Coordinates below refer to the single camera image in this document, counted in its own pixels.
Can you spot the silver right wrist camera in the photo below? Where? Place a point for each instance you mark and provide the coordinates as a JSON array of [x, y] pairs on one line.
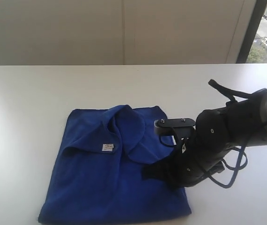
[[179, 128]]

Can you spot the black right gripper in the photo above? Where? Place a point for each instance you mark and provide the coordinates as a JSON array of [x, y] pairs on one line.
[[189, 163]]

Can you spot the blue microfiber towel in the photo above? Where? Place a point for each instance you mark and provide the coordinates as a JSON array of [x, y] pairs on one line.
[[89, 186]]

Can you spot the white towel label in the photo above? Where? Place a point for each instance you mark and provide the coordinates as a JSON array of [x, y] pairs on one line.
[[108, 147]]

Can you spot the dark window frame post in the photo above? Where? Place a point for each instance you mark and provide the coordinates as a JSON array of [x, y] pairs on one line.
[[252, 28]]

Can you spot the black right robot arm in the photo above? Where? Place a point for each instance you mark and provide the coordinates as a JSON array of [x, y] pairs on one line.
[[214, 141]]

